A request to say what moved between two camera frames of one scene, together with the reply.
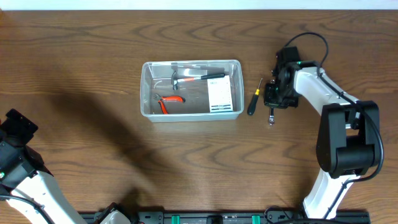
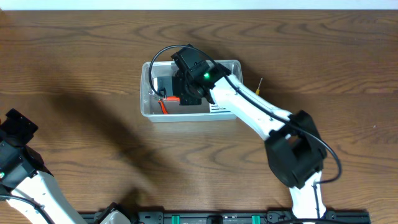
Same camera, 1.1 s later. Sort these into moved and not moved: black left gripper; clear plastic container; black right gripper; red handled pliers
Moved: black right gripper
Not moved: black left gripper; red handled pliers; clear plastic container
